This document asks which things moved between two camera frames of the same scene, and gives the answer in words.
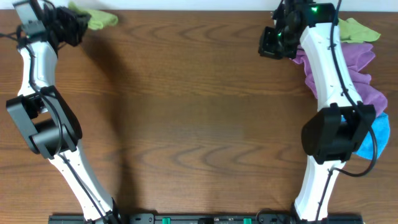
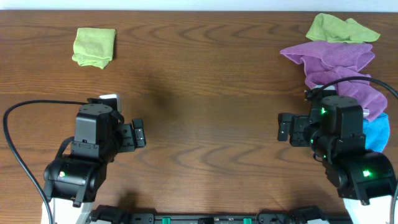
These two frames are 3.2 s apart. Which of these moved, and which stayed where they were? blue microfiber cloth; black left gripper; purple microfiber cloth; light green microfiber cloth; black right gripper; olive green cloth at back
Moved: light green microfiber cloth; black right gripper; black left gripper
Stayed: blue microfiber cloth; olive green cloth at back; purple microfiber cloth
